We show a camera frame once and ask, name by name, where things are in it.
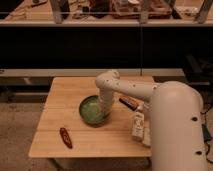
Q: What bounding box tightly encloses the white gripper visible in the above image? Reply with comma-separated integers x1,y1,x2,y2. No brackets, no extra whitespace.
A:
98,89,114,116

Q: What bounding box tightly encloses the dark candy bar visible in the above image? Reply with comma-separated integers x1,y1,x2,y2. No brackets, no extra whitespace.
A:
119,96,139,111

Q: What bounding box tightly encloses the green ceramic bowl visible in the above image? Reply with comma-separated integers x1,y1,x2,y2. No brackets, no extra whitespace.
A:
79,95,108,125

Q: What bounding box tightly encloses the black foot pedal box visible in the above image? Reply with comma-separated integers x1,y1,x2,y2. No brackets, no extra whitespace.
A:
202,124,213,142

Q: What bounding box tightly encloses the black floor cable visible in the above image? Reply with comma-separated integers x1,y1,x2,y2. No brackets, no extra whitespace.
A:
199,99,213,164

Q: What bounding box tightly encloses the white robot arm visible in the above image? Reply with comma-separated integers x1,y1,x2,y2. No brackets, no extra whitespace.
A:
95,70,208,171

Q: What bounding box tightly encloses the white small carton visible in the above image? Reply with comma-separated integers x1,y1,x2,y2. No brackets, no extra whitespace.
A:
132,112,145,142

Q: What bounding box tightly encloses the red chili pepper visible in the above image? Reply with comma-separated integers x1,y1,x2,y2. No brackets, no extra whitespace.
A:
60,128,72,148

